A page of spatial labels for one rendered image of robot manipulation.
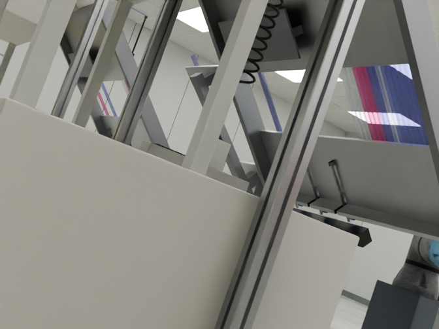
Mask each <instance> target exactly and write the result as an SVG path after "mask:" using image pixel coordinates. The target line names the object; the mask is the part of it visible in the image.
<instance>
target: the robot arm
mask: <svg viewBox="0 0 439 329"><path fill-rule="evenodd" d="M438 278H439V242H438V241H435V240H431V239H428V238H423V237H420V236H416V235H414V236H413V238H412V242H411V244H410V248H409V250H408V254H407V257H406V260H405V263H404V266H403V267H402V268H401V269H400V271H399V273H398V274H397V275H396V277H395V278H394V279H393V282H392V285H394V286H396V287H400V288H402V289H405V290H408V291H410V292H414V293H416V294H419V295H422V296H424V297H427V298H430V299H433V300H436V301H437V299H438V295H439V293H438V292H439V287H438Z"/></svg>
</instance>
